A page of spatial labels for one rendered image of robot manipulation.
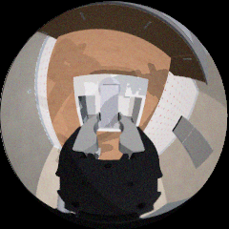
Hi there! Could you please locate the grey mixer tap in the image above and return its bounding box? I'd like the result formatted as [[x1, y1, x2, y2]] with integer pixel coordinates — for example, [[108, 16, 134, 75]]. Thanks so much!
[[98, 77, 121, 127]]

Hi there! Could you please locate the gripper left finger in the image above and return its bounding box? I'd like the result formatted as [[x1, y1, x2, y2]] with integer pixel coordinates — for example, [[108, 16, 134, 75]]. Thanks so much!
[[55, 112, 101, 177]]

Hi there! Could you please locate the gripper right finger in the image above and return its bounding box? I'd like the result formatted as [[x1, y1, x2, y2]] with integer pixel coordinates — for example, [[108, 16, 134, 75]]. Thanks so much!
[[118, 112, 163, 178]]

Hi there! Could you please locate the grey square sink basin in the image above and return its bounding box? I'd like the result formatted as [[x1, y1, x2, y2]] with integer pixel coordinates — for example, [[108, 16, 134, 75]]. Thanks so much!
[[73, 74, 149, 126]]

